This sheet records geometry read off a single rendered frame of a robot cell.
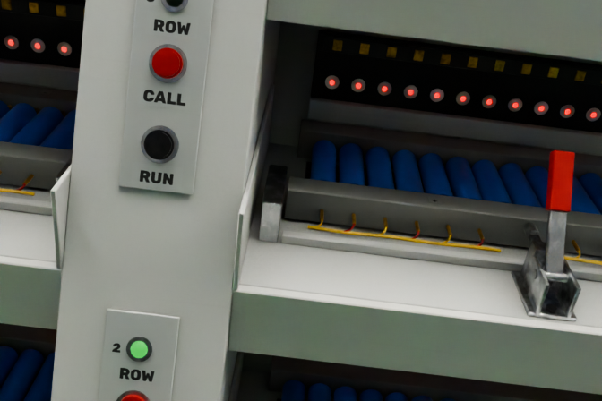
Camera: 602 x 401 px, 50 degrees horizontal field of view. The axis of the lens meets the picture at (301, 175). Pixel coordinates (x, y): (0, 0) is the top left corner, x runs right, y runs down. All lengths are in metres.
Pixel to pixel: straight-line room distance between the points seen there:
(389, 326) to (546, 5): 0.19
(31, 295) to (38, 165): 0.09
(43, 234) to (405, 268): 0.22
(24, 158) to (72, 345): 0.13
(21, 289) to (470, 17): 0.29
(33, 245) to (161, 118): 0.11
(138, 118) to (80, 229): 0.07
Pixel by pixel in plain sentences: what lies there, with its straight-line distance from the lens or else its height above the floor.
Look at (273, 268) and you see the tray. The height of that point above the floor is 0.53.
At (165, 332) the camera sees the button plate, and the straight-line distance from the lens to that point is 0.38.
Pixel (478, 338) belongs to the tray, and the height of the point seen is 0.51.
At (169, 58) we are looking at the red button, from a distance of 0.35.
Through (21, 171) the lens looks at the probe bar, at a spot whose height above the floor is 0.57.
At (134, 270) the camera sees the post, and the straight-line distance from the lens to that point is 0.37.
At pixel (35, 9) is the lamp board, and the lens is 0.54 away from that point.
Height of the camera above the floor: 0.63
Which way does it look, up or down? 6 degrees down
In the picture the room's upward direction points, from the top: 7 degrees clockwise
